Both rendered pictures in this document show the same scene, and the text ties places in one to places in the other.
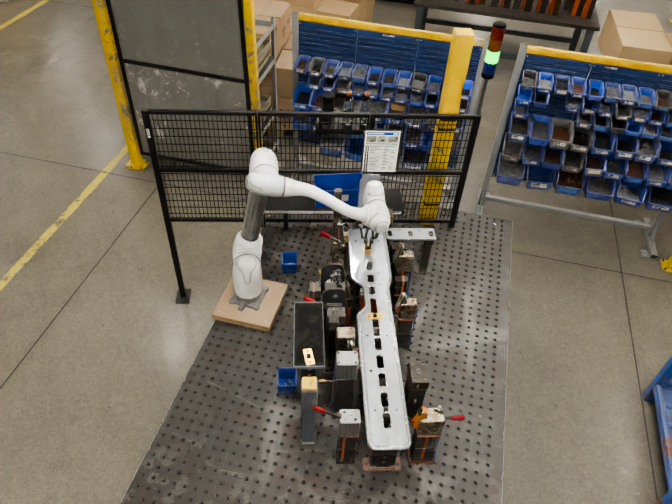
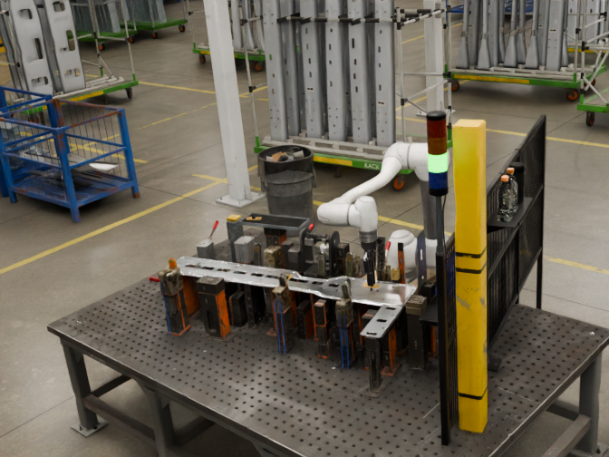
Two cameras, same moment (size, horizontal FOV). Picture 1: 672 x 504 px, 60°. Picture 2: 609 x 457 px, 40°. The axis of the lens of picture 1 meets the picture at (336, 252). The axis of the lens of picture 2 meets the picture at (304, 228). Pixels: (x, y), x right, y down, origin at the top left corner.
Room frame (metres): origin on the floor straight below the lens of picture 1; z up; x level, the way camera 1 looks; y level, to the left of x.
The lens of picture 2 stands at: (4.04, -3.33, 2.84)
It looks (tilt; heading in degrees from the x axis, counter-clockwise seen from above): 22 degrees down; 123
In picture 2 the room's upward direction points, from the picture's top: 6 degrees counter-clockwise
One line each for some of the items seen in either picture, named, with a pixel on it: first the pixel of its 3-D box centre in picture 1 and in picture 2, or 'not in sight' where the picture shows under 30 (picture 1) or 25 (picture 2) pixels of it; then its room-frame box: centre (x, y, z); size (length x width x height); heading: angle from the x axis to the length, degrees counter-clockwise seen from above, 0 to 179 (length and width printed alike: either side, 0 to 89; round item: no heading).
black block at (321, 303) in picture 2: (398, 296); (323, 329); (2.17, -0.36, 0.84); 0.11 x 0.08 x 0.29; 95
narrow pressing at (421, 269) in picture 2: (368, 198); (421, 266); (2.61, -0.17, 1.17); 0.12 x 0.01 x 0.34; 95
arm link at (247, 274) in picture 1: (247, 274); (402, 249); (2.20, 0.48, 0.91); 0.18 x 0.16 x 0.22; 10
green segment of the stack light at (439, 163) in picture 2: (492, 55); (437, 160); (2.95, -0.76, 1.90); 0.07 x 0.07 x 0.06
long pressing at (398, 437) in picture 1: (376, 319); (282, 279); (1.86, -0.22, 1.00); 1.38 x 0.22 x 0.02; 5
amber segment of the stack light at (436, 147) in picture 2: (495, 44); (437, 144); (2.95, -0.76, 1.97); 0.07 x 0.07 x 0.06
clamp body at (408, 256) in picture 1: (402, 275); (345, 332); (2.30, -0.39, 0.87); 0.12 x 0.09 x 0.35; 95
